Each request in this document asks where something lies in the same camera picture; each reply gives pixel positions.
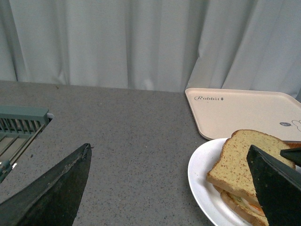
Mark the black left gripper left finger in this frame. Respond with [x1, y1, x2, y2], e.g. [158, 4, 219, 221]
[0, 143, 91, 226]

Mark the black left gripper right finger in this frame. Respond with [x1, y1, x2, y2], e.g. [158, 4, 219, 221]
[247, 145, 301, 226]

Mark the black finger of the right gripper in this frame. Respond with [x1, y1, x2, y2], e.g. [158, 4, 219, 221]
[280, 147, 301, 166]

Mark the bread slice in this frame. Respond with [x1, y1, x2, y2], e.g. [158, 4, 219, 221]
[213, 185, 269, 226]
[206, 129, 295, 203]

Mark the white round plate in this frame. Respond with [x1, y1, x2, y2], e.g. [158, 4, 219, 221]
[187, 137, 301, 226]

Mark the brown wooden tray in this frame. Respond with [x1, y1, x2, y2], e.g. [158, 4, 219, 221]
[285, 142, 301, 148]

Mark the fried egg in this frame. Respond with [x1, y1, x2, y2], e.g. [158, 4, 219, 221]
[241, 198, 265, 217]

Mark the green dish rack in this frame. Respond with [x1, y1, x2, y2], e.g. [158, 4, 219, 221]
[0, 105, 50, 181]

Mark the beige rabbit tray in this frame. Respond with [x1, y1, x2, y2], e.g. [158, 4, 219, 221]
[185, 88, 301, 142]

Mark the grey-white curtain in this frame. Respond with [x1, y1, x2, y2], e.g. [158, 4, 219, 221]
[0, 0, 301, 100]

